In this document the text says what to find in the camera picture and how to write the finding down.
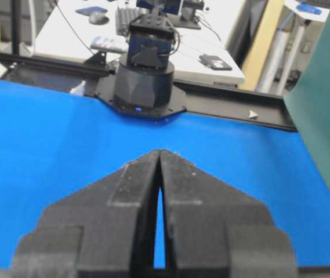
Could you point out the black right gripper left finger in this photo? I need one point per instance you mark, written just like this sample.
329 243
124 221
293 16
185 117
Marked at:
100 230

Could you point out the blue table cloth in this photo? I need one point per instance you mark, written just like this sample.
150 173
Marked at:
53 144

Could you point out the black aluminium frame rail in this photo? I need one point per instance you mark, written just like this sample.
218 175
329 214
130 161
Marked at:
216 101

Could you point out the grey computer mouse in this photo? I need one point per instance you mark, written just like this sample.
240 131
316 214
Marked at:
98 18

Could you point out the black flat device on desk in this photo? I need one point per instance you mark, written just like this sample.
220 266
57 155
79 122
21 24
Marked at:
214 63

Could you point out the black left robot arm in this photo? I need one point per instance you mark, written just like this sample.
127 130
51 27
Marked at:
142 84

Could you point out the black keyboard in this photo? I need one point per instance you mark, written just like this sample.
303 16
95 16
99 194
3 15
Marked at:
123 18

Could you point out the white office desk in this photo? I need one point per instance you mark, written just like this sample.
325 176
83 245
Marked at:
68 33

